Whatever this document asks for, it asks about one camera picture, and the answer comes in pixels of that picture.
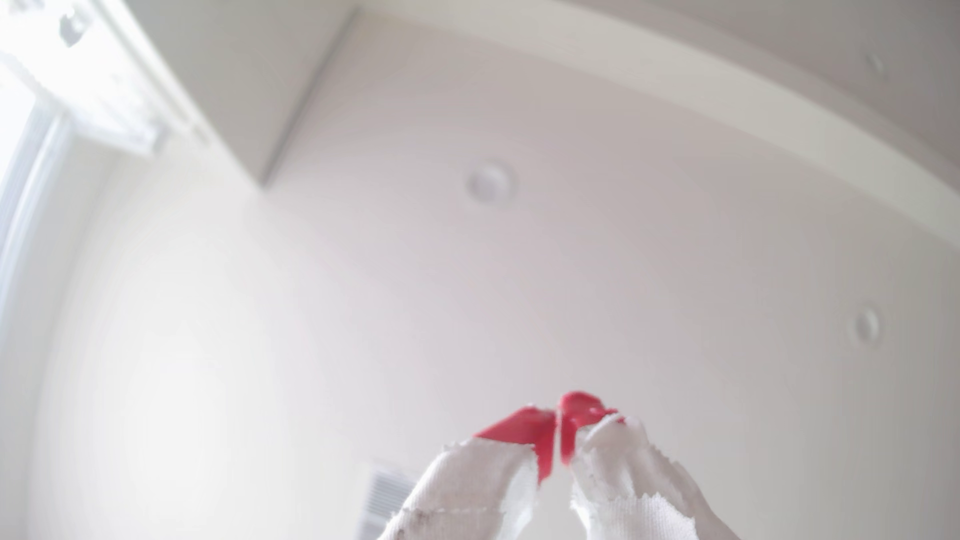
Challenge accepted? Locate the white wall air vent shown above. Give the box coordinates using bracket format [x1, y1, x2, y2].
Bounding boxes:
[357, 465, 418, 540]

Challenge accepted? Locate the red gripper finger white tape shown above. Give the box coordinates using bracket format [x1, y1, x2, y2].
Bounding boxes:
[557, 390, 742, 540]
[377, 406, 558, 540]

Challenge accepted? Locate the round recessed ceiling light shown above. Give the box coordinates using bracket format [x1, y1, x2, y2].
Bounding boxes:
[850, 303, 885, 348]
[465, 159, 517, 207]

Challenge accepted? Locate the white window frame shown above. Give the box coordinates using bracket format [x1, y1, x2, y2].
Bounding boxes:
[0, 0, 205, 316]

